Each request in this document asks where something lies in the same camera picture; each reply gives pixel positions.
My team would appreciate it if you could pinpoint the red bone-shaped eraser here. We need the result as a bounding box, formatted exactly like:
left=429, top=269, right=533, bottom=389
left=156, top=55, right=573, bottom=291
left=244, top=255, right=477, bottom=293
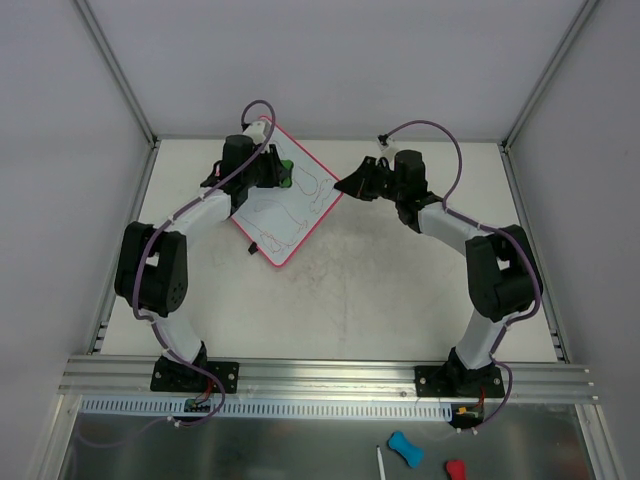
left=445, top=459, right=467, bottom=480

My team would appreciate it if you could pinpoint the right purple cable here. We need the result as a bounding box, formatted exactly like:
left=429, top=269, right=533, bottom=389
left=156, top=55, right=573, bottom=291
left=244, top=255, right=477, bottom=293
left=384, top=119, right=544, bottom=436

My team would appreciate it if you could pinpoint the white marker pen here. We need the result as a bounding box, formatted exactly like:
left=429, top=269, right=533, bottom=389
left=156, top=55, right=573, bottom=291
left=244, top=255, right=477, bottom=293
left=376, top=445, right=386, bottom=480

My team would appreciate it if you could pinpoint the pink framed whiteboard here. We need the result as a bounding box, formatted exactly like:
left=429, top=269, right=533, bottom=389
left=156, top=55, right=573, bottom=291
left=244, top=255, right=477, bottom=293
left=232, top=115, right=342, bottom=267

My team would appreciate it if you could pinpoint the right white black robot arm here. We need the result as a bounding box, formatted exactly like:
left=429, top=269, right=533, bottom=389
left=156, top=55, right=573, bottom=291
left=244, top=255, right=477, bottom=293
left=335, top=150, right=542, bottom=396

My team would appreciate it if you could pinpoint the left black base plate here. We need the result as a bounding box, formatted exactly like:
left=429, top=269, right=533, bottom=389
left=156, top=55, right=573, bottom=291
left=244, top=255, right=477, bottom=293
left=150, top=357, right=240, bottom=394

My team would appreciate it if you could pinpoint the blue bone-shaped eraser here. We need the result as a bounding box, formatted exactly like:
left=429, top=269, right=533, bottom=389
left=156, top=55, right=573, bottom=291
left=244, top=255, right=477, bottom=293
left=387, top=431, right=425, bottom=469

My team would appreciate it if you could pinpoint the aluminium mounting rail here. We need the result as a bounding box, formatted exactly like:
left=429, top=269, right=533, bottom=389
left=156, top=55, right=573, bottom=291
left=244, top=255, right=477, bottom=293
left=57, top=355, right=603, bottom=405

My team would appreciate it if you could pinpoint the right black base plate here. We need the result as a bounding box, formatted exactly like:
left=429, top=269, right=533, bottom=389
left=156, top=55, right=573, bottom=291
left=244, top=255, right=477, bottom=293
left=414, top=364, right=505, bottom=399

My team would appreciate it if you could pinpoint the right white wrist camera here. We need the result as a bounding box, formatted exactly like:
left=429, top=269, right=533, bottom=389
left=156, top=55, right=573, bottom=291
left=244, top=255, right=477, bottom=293
left=377, top=134, right=399, bottom=162

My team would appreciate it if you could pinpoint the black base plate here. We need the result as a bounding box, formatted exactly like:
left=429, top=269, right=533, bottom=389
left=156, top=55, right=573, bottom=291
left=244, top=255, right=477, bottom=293
left=414, top=364, right=505, bottom=399
left=150, top=357, right=240, bottom=394

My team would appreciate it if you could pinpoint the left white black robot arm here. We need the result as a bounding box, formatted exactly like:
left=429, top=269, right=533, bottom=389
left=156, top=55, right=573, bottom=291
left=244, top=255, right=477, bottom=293
left=114, top=134, right=294, bottom=393

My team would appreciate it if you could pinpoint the white slotted cable duct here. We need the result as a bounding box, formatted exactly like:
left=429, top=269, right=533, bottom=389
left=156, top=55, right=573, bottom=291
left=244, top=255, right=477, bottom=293
left=79, top=396, right=453, bottom=423

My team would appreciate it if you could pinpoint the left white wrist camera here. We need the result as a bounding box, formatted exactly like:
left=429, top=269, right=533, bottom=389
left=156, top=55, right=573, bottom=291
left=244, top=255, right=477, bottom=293
left=243, top=118, right=272, bottom=146

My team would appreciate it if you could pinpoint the green bone-shaped eraser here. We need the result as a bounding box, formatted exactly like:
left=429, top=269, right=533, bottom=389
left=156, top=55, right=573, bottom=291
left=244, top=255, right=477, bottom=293
left=278, top=159, right=294, bottom=188

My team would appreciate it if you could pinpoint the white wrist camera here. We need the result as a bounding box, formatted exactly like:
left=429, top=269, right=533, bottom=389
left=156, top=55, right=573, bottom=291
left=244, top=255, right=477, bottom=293
left=243, top=118, right=272, bottom=146
left=377, top=134, right=399, bottom=162

